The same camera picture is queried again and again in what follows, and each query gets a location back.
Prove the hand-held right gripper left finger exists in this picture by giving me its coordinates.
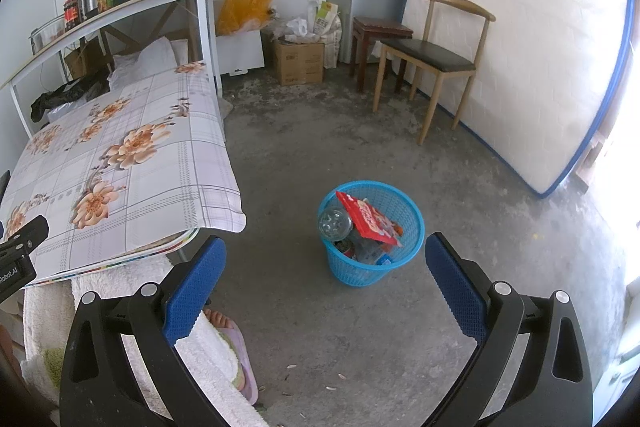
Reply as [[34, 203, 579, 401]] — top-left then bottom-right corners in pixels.
[[59, 235, 228, 427]]

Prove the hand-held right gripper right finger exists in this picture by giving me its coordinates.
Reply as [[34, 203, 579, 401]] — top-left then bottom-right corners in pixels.
[[424, 232, 596, 427]]

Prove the blue plastic wastebasket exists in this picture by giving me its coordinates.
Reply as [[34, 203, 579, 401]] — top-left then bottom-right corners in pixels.
[[318, 179, 426, 289]]

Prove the pink slipper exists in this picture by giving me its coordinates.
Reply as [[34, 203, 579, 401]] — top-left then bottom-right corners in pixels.
[[202, 307, 260, 407]]

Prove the white fleece robe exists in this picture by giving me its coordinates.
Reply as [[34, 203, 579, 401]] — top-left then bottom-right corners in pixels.
[[22, 252, 266, 427]]

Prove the yellow green fleece cloth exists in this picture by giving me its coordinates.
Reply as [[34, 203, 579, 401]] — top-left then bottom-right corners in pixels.
[[42, 347, 66, 378]]

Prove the floral tablecloth table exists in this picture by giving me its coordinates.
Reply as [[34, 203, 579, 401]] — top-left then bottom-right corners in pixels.
[[0, 61, 248, 288]]

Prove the black cloth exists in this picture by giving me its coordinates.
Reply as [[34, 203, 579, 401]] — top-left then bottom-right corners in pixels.
[[30, 67, 111, 123]]

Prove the clear bottle blue label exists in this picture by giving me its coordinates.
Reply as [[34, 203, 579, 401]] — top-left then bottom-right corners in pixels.
[[318, 204, 354, 241]]

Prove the small brown cardboard box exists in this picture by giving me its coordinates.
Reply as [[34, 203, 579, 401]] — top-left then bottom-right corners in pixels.
[[64, 39, 104, 78]]

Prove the clear glass container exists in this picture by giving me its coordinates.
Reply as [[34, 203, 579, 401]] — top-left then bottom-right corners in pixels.
[[30, 17, 66, 54]]

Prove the red sauce jar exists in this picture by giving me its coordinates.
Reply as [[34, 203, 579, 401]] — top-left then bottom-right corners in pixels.
[[62, 0, 84, 30]]

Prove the white pillow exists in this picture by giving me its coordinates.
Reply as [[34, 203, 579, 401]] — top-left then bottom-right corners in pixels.
[[107, 37, 179, 90]]

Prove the wooden chair black seat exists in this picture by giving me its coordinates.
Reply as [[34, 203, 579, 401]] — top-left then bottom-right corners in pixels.
[[372, 0, 497, 146]]

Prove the white cardboard box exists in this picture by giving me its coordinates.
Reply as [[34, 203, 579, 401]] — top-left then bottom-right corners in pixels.
[[215, 29, 265, 78]]

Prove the white desk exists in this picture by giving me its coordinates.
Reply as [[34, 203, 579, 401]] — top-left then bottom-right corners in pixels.
[[0, 0, 223, 142]]

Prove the white mattress blue edge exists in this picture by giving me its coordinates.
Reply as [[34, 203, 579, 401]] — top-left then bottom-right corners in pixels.
[[400, 0, 638, 198]]

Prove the dark wooden stool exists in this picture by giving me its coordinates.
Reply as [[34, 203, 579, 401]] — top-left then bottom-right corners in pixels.
[[350, 16, 415, 94]]

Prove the white plastic bag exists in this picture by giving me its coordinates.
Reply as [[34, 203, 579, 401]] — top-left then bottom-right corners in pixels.
[[285, 17, 321, 44]]

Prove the yellow plastic bag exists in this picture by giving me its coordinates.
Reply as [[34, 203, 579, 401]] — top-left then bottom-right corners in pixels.
[[216, 0, 275, 36]]

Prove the white printed sack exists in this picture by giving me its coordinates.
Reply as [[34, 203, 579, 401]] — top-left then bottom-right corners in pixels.
[[307, 0, 345, 68]]

